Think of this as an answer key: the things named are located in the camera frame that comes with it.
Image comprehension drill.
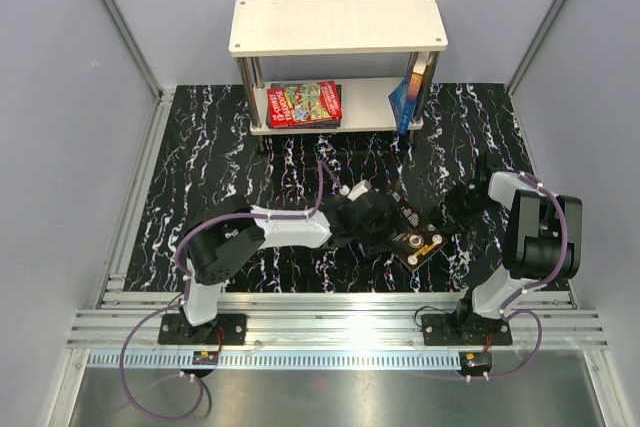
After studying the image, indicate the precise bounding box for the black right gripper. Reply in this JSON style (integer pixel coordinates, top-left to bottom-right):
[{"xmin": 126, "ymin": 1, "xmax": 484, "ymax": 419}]
[{"xmin": 428, "ymin": 183, "xmax": 499, "ymax": 236}]

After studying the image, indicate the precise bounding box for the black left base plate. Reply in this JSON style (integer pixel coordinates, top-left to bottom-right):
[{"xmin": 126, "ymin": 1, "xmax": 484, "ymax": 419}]
[{"xmin": 158, "ymin": 313, "xmax": 248, "ymax": 346}]

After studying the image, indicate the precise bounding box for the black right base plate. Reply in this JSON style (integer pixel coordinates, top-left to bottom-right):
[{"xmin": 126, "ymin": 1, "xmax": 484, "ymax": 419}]
[{"xmin": 420, "ymin": 313, "xmax": 513, "ymax": 347}]

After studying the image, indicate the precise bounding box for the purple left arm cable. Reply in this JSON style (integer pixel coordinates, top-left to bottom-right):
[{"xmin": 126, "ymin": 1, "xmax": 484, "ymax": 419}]
[{"xmin": 119, "ymin": 159, "xmax": 351, "ymax": 422}]

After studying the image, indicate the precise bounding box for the white slotted cable duct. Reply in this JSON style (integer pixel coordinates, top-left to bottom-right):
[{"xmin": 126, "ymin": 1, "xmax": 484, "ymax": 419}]
[{"xmin": 88, "ymin": 349, "xmax": 461, "ymax": 371}]

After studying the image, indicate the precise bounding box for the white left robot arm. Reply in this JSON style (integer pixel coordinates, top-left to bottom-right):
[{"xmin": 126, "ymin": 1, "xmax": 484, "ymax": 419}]
[{"xmin": 175, "ymin": 190, "xmax": 407, "ymax": 344}]

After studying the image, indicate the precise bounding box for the red treehouse book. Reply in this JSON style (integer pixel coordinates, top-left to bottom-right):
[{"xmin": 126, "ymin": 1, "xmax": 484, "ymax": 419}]
[{"xmin": 266, "ymin": 79, "xmax": 345, "ymax": 129}]

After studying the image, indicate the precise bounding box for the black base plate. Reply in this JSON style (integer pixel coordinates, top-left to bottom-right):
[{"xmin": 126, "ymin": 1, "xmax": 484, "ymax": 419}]
[
  {"xmin": 158, "ymin": 313, "xmax": 248, "ymax": 346},
  {"xmin": 420, "ymin": 313, "xmax": 513, "ymax": 347}
]

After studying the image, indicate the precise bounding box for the black treehouse book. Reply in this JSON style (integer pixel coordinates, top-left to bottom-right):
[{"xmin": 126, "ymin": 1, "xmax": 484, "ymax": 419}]
[{"xmin": 388, "ymin": 192, "xmax": 446, "ymax": 273}]

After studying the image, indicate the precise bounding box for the aluminium front rail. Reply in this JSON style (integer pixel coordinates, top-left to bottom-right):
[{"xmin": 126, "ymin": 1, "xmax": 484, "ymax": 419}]
[{"xmin": 67, "ymin": 291, "xmax": 608, "ymax": 351}]

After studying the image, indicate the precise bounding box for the blue orange sunset book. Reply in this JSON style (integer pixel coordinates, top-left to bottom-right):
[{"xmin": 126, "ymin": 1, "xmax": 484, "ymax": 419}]
[{"xmin": 388, "ymin": 52, "xmax": 434, "ymax": 135}]

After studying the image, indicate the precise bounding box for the dark blue 1984 book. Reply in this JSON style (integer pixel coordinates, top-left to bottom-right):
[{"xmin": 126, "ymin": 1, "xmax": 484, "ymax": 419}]
[{"xmin": 267, "ymin": 82, "xmax": 345, "ymax": 131}]

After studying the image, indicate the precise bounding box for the white two-tier shelf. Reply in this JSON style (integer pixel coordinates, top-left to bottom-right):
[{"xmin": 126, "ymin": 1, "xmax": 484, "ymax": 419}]
[{"xmin": 229, "ymin": 0, "xmax": 448, "ymax": 137}]

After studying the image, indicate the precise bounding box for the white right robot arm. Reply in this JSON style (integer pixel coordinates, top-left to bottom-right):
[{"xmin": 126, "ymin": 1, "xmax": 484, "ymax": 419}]
[{"xmin": 442, "ymin": 156, "xmax": 583, "ymax": 345}]

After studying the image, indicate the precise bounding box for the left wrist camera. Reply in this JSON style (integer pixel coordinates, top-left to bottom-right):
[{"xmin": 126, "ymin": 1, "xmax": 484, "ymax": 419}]
[{"xmin": 346, "ymin": 180, "xmax": 372, "ymax": 201}]

